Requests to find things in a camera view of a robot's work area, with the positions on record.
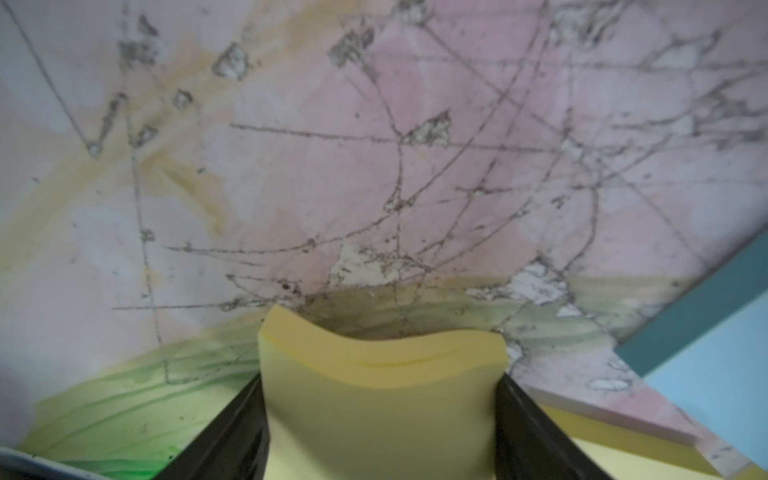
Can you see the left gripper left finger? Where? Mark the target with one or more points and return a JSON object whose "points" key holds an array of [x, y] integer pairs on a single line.
{"points": [[234, 446]]}

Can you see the yellow sticky pad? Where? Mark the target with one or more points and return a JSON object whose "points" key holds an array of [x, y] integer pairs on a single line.
{"points": [[631, 447], [413, 408]]}

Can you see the floral pink table mat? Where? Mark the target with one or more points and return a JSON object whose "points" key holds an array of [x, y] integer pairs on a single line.
{"points": [[555, 171]]}

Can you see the left blue sticky pad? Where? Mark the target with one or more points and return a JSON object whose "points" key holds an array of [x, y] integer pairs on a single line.
{"points": [[707, 352]]}

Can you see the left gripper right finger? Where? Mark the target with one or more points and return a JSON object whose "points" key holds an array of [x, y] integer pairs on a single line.
{"points": [[530, 446]]}

